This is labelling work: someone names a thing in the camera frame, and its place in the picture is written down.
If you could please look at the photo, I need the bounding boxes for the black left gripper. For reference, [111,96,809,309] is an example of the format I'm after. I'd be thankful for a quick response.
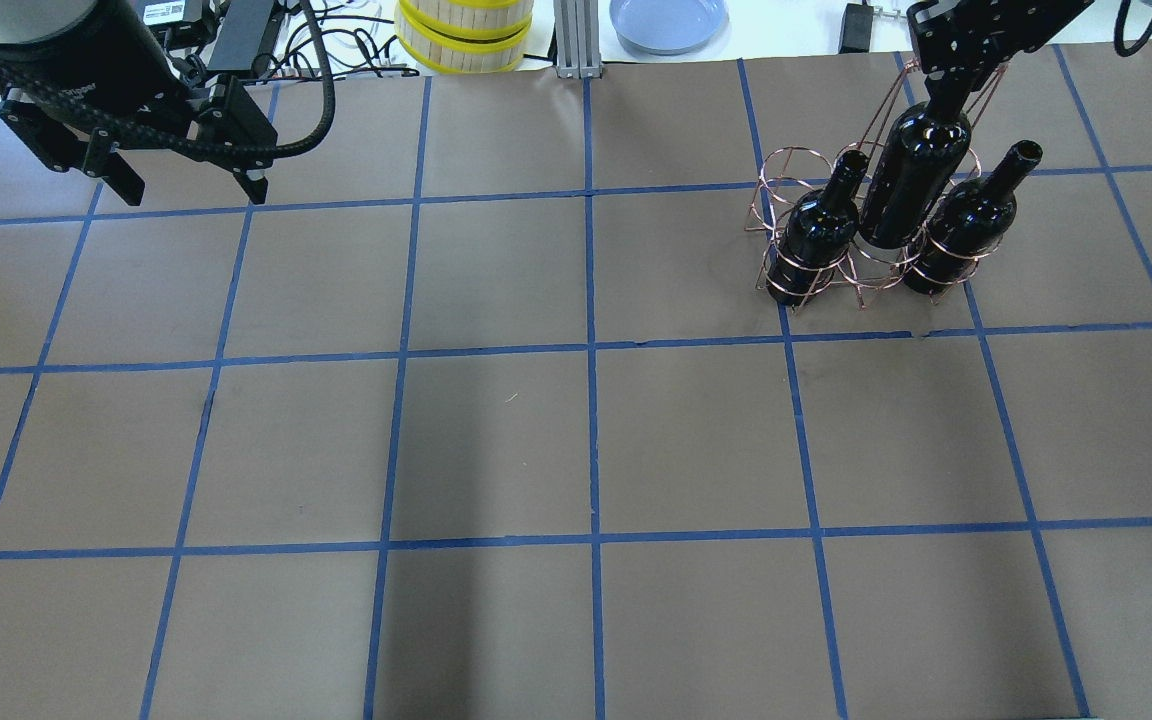
[0,76,279,209]

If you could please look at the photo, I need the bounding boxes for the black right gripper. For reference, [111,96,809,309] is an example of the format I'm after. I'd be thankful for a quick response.
[905,1,1091,76]

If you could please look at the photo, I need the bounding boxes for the dark glass wine bottle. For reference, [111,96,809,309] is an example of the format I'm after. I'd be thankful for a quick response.
[858,73,973,250]

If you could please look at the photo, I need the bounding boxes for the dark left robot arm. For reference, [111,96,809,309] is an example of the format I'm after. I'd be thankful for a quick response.
[0,1,285,206]

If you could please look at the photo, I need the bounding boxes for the dark wine bottle right slot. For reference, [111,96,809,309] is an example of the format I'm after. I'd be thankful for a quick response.
[902,138,1044,297]

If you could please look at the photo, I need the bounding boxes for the dark wine bottle slot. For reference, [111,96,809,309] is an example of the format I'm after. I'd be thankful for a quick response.
[765,149,870,306]
[902,138,1044,297]

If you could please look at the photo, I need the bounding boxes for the dark wine bottle left slot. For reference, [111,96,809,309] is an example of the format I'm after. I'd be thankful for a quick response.
[765,149,870,306]

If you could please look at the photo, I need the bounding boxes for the black power adapter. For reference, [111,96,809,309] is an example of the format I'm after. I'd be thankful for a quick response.
[838,1,876,55]

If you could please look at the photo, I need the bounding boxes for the light blue plate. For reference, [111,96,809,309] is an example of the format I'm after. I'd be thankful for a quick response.
[608,1,728,56]

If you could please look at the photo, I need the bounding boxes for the yellow banded wooden steamer stack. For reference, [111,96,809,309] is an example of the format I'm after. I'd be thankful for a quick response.
[393,1,535,74]

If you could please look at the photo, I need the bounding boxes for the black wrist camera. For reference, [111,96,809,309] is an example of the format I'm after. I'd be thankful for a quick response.
[141,0,287,76]

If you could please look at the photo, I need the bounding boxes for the copper wire wine basket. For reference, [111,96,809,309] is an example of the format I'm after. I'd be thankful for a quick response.
[745,59,1005,300]

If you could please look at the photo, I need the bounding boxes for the black corrugated cable hose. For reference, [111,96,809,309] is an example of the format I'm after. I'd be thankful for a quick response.
[0,0,339,161]

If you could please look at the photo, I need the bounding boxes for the aluminium frame post left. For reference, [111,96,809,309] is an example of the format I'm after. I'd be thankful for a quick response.
[552,0,604,79]

